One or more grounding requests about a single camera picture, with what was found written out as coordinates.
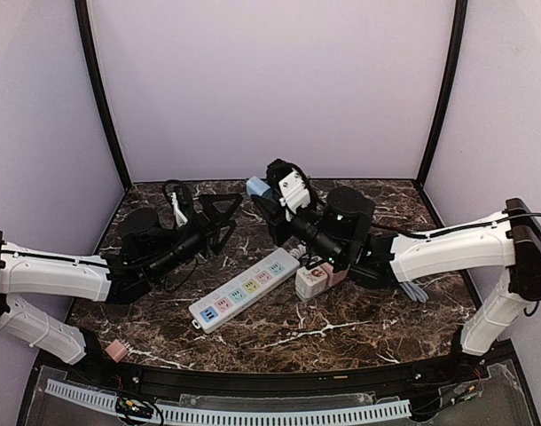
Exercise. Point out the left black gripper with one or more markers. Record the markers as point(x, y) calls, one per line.
point(207, 226)

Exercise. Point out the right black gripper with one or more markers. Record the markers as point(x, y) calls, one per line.
point(280, 217)

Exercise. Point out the blue plug adapter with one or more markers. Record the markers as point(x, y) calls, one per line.
point(257, 187)

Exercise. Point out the white cube socket adapter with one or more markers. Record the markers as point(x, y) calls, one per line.
point(310, 282)

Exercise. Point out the white multicolour power strip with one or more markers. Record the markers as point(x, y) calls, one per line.
point(233, 297)

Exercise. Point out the pink cube socket adapter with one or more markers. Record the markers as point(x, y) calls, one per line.
point(333, 278)

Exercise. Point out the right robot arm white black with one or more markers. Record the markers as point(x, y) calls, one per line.
point(341, 237)

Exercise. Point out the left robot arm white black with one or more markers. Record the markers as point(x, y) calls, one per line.
point(149, 253)

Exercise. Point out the pink plug adapter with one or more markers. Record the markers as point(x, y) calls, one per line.
point(117, 350)

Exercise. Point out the small circuit board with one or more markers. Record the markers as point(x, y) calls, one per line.
point(134, 408)

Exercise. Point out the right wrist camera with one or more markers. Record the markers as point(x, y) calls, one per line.
point(292, 186)

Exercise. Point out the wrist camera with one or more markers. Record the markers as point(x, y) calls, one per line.
point(292, 186)
point(179, 197)

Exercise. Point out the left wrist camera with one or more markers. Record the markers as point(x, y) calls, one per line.
point(179, 197)

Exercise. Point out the black front rail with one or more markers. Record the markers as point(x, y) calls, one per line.
point(416, 379)

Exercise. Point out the right black frame post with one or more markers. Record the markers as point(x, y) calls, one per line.
point(441, 106)

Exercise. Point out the black frame post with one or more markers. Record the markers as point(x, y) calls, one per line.
point(90, 55)
point(441, 106)

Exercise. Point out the slotted grey cable duct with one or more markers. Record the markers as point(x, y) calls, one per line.
point(235, 411)

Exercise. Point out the left black frame post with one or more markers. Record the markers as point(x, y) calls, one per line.
point(90, 55)

